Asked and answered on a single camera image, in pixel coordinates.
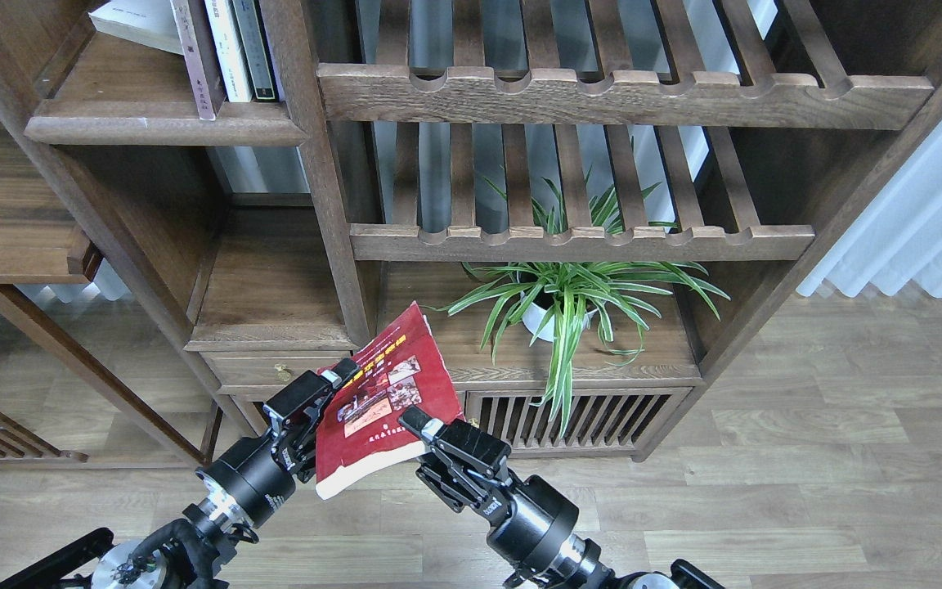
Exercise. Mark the wooden side table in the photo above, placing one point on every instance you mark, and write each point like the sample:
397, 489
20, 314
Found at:
40, 243

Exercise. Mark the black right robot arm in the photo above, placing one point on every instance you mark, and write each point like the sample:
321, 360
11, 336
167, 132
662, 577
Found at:
592, 573

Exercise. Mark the dark wooden bookshelf cabinet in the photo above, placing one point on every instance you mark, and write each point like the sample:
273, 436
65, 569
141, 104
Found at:
413, 136

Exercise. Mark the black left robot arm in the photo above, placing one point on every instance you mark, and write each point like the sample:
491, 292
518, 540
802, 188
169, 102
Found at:
181, 554

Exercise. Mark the white upright book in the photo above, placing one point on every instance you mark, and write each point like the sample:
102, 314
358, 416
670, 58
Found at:
229, 50

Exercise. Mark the dark green upright book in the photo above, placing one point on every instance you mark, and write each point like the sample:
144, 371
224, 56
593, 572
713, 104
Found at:
256, 51

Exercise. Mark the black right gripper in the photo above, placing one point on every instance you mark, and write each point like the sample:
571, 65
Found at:
531, 523

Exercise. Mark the maroon book white characters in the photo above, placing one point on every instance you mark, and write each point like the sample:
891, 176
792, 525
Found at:
198, 50

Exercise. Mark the green spider plant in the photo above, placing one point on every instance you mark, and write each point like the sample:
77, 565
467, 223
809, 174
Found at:
616, 289

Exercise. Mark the red book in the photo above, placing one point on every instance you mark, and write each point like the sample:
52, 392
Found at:
360, 432

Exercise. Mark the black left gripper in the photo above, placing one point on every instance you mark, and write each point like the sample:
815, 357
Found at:
250, 482

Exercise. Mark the brass drawer knob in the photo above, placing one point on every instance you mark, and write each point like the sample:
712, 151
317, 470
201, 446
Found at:
283, 373

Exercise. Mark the yellow-green book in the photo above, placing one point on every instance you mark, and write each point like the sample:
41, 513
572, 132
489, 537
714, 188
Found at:
148, 23

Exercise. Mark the white curtain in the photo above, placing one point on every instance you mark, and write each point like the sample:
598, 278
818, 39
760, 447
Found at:
898, 237

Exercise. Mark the white plant pot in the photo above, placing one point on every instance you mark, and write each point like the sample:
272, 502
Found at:
546, 328

